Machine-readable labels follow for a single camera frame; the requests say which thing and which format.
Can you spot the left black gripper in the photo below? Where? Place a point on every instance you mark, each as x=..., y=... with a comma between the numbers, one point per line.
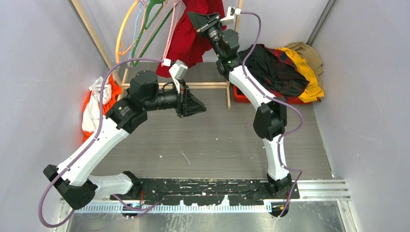
x=187, y=104

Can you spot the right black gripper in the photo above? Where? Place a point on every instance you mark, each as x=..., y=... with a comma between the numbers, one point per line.
x=202, y=22

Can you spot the red skirt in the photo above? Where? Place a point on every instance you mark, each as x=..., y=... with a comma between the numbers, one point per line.
x=186, y=45

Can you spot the dark plaid garment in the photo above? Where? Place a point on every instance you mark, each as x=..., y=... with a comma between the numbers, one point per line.
x=275, y=71

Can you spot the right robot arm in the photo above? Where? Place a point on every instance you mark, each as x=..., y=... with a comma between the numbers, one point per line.
x=271, y=115

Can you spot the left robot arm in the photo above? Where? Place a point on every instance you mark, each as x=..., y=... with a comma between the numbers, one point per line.
x=72, y=178

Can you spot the light blue hanger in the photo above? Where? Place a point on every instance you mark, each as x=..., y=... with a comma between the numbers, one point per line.
x=134, y=32

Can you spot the orange hanger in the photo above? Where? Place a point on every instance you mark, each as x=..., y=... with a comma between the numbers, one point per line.
x=146, y=6

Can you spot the red plastic bin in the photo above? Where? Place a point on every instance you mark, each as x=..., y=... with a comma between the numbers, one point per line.
x=241, y=98

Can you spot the orange and white garment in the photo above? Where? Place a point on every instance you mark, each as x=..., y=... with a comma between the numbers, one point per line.
x=91, y=107

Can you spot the tan garment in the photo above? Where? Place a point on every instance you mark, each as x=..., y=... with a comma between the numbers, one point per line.
x=311, y=56

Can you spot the yellow garment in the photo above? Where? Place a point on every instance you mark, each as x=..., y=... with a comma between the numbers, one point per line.
x=313, y=91

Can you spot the pink wire hanger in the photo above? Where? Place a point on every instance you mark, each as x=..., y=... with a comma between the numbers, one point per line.
x=175, y=14

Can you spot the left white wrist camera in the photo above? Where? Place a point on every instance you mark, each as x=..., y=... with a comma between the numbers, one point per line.
x=177, y=70

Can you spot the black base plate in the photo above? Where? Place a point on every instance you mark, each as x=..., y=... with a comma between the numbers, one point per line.
x=204, y=192

